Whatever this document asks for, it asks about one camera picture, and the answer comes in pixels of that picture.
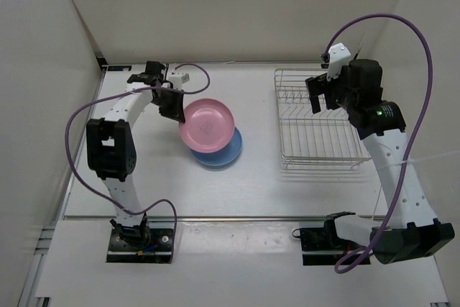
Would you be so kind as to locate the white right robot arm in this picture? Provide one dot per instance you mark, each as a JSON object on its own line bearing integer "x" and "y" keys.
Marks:
{"x": 410, "y": 229}

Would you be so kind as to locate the black XDOF label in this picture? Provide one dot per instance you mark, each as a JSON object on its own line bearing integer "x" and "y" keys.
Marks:
{"x": 119, "y": 68}

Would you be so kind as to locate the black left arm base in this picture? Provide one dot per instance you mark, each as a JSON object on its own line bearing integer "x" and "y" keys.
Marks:
{"x": 140, "y": 244}

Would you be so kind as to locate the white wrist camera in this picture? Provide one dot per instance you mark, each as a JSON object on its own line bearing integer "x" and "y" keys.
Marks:
{"x": 177, "y": 80}
{"x": 336, "y": 57}

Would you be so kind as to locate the blue plastic plate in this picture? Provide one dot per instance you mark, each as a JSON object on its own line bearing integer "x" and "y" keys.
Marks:
{"x": 224, "y": 157}

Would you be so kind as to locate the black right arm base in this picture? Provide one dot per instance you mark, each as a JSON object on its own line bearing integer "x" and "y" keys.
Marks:
{"x": 321, "y": 246}

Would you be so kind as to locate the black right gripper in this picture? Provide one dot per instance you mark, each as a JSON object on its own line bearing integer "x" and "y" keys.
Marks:
{"x": 320, "y": 85}

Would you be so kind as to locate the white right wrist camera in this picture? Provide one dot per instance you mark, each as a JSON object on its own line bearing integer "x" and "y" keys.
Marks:
{"x": 336, "y": 57}

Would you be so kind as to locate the pink plastic plate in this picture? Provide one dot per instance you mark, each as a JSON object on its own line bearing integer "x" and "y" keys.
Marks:
{"x": 209, "y": 125}

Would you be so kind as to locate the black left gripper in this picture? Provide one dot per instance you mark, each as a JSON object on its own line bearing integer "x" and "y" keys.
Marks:
{"x": 176, "y": 112}

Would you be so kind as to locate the metal wire dish rack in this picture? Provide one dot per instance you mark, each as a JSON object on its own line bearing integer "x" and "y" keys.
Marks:
{"x": 308, "y": 140}

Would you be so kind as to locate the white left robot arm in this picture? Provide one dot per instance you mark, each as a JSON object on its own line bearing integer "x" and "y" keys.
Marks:
{"x": 110, "y": 145}

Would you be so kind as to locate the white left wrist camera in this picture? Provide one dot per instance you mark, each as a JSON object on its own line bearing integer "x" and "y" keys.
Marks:
{"x": 177, "y": 80}

